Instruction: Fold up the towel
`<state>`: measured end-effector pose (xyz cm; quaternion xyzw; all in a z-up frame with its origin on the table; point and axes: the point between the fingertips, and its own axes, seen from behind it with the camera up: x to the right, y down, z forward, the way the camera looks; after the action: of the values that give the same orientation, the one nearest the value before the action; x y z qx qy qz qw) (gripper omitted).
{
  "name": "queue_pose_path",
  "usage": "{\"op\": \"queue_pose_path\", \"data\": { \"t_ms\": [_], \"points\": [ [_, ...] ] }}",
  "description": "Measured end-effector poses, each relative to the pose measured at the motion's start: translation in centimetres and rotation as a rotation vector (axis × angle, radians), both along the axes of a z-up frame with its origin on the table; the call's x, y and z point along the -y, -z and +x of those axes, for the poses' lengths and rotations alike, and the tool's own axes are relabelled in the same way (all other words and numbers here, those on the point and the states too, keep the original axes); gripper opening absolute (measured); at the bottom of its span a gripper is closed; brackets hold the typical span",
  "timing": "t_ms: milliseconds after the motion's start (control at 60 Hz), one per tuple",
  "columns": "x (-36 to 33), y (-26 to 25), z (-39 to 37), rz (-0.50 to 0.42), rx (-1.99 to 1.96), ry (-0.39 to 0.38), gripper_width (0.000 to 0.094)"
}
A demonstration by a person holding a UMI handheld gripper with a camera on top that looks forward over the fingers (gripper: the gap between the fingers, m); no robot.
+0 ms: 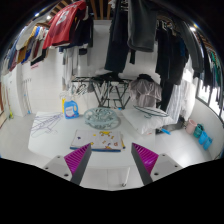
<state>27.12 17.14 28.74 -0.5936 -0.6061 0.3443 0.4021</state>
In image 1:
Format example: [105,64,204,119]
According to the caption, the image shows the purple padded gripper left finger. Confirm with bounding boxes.
[43,142,93,186]

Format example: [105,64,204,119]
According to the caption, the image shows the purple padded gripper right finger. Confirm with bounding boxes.
[130,142,184,187]

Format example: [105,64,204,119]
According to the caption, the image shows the grey patterned folded towel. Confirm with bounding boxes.
[70,130,125,152]

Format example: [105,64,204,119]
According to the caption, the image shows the white pillow bag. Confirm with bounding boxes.
[122,106,175,135]

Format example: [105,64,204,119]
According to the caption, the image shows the blue detergent bottle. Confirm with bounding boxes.
[64,97,79,119]

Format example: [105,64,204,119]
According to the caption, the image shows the pink bucket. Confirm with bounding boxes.
[186,119,197,134]

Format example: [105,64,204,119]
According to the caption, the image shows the blue slippers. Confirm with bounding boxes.
[199,131,212,150]

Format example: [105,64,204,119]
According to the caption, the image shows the teal bucket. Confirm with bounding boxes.
[193,124,204,138]

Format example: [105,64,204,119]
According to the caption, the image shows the grey shirt on rack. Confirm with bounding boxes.
[129,79,162,107]

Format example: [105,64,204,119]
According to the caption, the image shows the black drying rack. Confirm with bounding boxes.
[72,77,130,109]

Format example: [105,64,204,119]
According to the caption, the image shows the black hanging clothes right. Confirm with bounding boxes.
[155,23,189,111]

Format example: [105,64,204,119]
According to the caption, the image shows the dark hanging trousers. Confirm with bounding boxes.
[104,0,129,73]

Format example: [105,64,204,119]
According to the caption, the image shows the colourful hanging shirts left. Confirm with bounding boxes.
[2,26,48,74]

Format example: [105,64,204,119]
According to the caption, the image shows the dark navy hanging shirt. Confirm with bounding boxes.
[59,16,94,53]

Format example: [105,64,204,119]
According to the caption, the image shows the red sports jersey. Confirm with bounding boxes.
[43,0,87,49]

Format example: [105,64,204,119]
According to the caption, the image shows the grey hanging jacket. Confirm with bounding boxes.
[128,0,158,52]

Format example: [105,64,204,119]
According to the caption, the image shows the round wire hanger ring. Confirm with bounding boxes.
[133,105,170,119]

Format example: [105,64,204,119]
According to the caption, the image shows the pile of wire hangers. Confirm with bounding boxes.
[30,112,63,138]

